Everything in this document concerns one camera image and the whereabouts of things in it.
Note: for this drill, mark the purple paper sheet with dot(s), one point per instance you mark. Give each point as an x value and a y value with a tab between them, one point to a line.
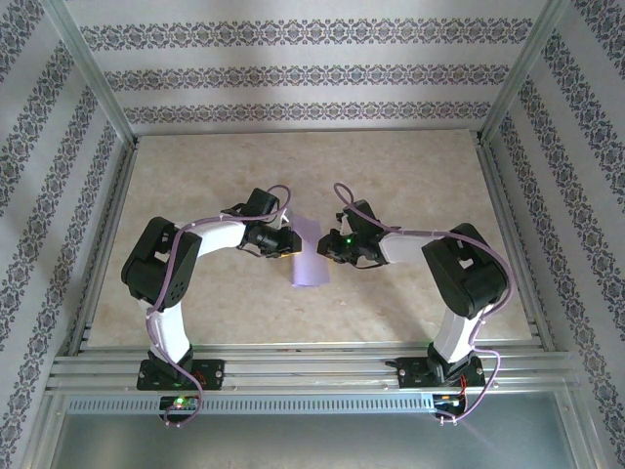
310	271

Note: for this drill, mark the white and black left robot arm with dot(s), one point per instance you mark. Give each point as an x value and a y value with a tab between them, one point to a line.
166	264

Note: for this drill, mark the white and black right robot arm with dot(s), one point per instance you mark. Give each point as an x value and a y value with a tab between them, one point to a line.
469	273

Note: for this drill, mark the controller board with green light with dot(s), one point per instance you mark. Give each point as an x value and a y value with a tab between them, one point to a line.
178	402

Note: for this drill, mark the grey metal panel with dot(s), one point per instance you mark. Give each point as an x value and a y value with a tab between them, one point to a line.
312	439

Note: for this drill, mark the aluminium cross rail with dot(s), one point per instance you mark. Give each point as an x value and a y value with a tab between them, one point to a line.
307	366

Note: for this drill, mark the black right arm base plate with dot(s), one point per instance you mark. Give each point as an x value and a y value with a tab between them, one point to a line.
412	373

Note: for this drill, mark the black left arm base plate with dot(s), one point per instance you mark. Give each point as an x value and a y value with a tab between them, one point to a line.
212	373

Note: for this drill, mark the aluminium right side rail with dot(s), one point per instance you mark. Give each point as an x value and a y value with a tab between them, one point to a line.
512	244

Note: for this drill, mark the aluminium left side rail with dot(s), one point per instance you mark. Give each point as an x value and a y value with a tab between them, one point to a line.
105	244

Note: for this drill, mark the aluminium right frame post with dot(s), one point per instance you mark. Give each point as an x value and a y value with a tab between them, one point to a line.
525	73

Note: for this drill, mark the aluminium frame post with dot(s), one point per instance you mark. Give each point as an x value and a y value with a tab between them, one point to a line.
525	73
88	73

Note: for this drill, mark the aluminium left frame post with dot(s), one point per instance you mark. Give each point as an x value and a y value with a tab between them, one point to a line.
88	73

